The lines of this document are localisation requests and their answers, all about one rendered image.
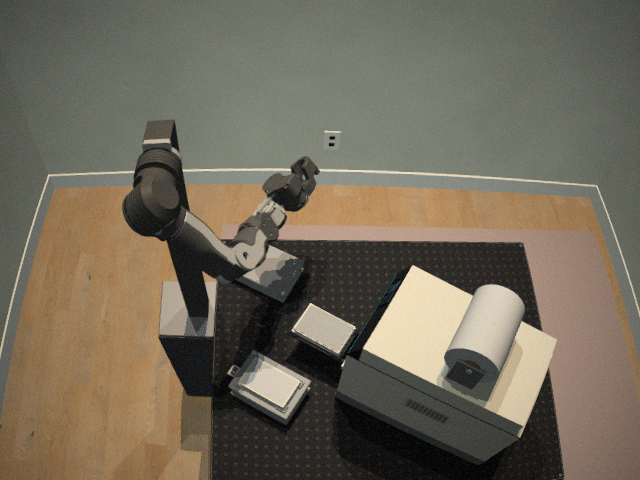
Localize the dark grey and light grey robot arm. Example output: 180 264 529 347
122 139 287 284

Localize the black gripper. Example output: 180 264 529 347
255 156 320 214

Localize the beige foil roll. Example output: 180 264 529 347
444 284 525 383

